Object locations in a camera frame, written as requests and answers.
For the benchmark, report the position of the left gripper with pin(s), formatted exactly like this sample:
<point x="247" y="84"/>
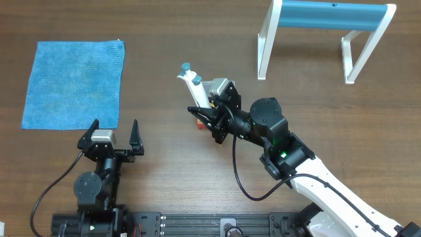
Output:
<point x="108" y="152"/>

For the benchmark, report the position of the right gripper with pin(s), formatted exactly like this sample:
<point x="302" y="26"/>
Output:
<point x="227" y="108"/>

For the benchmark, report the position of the white pipette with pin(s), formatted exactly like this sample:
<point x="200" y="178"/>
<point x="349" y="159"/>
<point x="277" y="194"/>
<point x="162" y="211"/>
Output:
<point x="196" y="90"/>

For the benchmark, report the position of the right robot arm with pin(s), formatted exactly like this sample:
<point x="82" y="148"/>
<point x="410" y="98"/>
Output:
<point x="329" y="191"/>

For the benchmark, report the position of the blue cloth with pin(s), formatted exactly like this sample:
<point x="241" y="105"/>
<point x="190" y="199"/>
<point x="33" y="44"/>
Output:
<point x="72" y="85"/>

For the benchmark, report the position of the white and blue stand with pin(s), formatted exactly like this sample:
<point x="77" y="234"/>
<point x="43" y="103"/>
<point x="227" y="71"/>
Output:
<point x="329" y="18"/>

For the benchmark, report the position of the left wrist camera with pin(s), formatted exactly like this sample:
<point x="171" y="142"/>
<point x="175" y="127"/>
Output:
<point x="103" y="136"/>

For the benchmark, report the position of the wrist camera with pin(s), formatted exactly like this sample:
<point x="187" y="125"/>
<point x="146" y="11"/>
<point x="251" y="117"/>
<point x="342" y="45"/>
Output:
<point x="103" y="136"/>
<point x="218" y="87"/>

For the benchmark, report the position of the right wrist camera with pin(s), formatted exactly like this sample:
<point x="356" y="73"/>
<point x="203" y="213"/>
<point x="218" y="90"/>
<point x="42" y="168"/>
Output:
<point x="218" y="87"/>

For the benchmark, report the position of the mounting rail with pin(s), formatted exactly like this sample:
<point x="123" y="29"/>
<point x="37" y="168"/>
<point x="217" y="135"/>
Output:
<point x="197" y="224"/>

